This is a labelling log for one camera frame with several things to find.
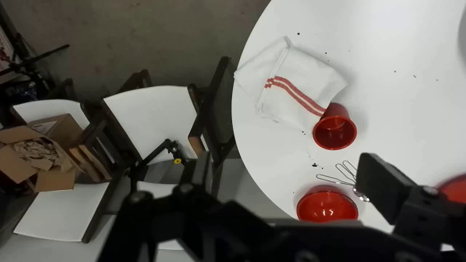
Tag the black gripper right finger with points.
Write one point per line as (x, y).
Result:
(416, 211)

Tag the white towel with red stripes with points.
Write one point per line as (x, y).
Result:
(289, 86)

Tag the cardboard box with scraps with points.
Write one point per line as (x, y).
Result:
(35, 157)

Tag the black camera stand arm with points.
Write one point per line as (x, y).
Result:
(138, 169)

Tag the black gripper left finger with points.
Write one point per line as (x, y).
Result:
(205, 229)

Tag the red plastic cup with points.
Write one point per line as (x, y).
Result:
(335, 130)

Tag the white wooden folding chair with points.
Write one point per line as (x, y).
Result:
(131, 125)

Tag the red plastic bowl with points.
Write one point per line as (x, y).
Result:
(323, 204)

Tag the white round pedestal table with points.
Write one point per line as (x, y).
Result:
(406, 90)

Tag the metal paper clips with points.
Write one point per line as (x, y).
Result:
(346, 178)

